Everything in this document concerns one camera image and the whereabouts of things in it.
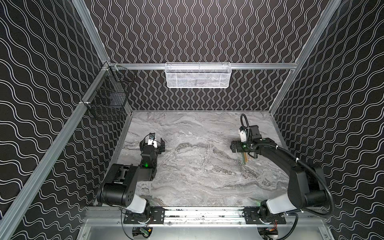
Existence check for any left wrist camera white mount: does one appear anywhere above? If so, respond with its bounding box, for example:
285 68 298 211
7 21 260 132
148 133 158 149

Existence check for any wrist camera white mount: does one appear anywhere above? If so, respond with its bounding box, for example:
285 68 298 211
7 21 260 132
148 133 158 149
239 125 262 143

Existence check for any aluminium corner frame post left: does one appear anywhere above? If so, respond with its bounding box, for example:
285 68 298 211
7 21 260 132
73 0 111 63

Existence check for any aluminium corner frame post right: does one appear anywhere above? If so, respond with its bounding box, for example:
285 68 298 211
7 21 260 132
269 0 341 116

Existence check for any white wire mesh basket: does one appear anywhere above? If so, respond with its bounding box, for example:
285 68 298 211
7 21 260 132
165 66 232 89

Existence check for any aluminium horizontal rail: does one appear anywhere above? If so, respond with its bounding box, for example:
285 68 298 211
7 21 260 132
1 63 110 240
110 62 298 71

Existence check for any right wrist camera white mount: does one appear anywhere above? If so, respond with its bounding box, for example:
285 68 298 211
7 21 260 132
239 125 262 143

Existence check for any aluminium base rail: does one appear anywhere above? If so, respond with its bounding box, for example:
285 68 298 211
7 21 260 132
83 205 328 229

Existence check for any aluminium corner frame post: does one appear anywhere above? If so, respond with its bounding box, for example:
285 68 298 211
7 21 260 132
73 0 111 63
269 0 341 116

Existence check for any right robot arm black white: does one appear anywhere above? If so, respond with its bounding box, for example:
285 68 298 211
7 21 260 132
230 138 335 223

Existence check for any black wire basket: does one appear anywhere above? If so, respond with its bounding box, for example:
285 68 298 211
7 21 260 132
82 62 132 122

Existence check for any aluminium back horizontal rail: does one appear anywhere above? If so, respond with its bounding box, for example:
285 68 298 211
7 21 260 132
110 62 298 71

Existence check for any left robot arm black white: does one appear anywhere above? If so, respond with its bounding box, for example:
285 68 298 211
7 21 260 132
97 133 165 219

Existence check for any aluminium left horizontal rail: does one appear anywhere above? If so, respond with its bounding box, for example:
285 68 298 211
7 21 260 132
1 63 110 240

